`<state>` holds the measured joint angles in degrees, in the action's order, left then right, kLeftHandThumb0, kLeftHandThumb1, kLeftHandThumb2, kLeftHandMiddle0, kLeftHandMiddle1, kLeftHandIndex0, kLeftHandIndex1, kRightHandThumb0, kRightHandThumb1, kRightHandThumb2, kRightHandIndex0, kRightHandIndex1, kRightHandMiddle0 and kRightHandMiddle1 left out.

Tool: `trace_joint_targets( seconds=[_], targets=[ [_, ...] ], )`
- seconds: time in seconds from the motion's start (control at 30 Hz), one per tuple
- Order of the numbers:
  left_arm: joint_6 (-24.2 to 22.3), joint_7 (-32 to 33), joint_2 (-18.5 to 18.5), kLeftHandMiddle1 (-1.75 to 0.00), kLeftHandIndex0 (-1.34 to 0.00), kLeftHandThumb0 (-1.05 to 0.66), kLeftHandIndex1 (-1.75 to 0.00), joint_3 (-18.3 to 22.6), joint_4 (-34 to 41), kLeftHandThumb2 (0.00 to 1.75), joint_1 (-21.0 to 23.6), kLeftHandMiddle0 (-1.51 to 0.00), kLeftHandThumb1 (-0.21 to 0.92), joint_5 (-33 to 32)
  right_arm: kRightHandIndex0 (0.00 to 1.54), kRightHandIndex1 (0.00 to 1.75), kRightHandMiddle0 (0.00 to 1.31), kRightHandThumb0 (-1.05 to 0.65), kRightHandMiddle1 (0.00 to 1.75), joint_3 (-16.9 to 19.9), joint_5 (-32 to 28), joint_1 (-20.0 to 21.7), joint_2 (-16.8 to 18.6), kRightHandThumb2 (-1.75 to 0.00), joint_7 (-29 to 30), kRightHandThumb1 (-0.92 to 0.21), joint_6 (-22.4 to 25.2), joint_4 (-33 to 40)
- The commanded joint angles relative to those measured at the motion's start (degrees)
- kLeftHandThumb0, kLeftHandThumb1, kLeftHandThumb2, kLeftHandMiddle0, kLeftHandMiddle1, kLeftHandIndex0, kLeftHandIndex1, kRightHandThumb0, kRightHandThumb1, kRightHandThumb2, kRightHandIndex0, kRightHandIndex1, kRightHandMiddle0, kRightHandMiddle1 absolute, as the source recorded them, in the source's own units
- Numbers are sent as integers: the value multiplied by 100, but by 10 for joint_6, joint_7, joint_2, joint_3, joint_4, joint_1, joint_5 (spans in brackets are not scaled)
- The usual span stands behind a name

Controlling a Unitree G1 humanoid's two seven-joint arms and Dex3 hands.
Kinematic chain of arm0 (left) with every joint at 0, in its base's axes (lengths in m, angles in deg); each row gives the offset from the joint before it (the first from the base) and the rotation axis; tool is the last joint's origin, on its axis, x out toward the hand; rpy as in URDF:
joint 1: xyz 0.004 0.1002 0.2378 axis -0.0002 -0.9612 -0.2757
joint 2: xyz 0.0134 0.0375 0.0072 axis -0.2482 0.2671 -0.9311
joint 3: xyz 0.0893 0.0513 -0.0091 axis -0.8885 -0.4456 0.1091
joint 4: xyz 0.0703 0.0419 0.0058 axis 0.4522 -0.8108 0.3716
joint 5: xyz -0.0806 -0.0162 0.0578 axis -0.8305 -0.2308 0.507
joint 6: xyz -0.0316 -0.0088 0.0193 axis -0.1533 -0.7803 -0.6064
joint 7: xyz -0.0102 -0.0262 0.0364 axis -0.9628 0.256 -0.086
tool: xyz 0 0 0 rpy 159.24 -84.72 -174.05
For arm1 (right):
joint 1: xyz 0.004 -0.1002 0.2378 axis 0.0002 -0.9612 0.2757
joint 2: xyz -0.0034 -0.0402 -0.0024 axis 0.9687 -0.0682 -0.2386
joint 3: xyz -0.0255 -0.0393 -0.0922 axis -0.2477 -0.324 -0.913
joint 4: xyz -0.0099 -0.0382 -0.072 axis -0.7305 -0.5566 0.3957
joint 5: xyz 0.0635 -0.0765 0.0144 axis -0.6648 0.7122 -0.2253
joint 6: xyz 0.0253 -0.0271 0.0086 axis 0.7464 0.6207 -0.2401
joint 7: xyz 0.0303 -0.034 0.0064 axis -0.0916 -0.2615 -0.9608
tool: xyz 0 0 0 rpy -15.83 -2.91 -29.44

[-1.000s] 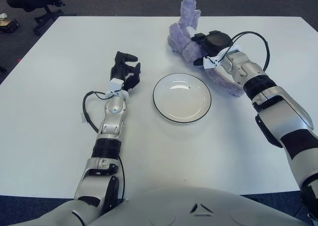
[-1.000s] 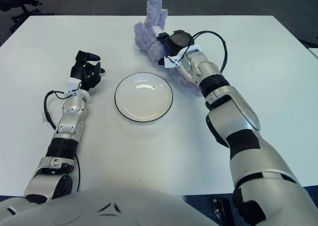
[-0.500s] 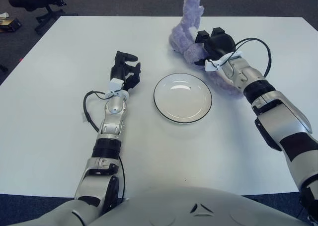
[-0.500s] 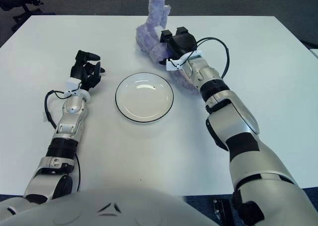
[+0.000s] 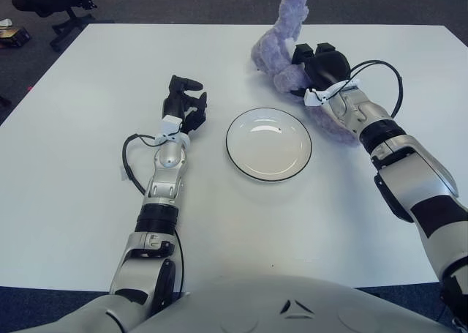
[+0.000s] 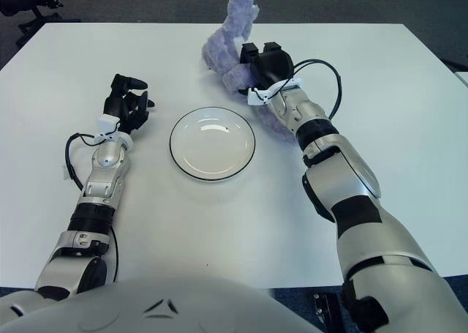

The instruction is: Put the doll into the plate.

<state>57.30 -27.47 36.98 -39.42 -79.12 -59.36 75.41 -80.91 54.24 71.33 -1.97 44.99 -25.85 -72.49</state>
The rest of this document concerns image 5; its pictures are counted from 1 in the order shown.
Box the white right wrist mount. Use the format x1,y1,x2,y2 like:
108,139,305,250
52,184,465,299
303,78,363,107

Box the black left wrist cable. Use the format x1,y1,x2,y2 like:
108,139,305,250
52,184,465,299
122,133,162,197

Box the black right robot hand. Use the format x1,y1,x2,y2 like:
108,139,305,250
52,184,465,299
290,42,352,98

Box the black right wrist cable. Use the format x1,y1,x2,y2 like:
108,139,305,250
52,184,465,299
347,59,404,118

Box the yellow and black box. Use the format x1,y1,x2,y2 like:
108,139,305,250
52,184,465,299
0,26,32,48

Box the white plate with black rim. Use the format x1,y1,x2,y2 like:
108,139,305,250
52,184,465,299
225,107,313,183

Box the white wrist mount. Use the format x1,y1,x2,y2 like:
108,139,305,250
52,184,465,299
303,78,363,107
155,116,183,146

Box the silver robot torso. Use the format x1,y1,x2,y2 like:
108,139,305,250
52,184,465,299
0,274,468,333

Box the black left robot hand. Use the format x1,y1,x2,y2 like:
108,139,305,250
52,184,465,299
162,75,209,135

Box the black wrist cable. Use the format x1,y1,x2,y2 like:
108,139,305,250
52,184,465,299
347,59,404,118
122,133,162,197

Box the white left wrist mount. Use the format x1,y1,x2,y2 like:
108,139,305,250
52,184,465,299
155,116,183,146

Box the purple plush bunny doll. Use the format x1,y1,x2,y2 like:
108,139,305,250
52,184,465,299
250,0,358,147

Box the black office chair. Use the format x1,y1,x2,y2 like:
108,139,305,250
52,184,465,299
10,0,114,52

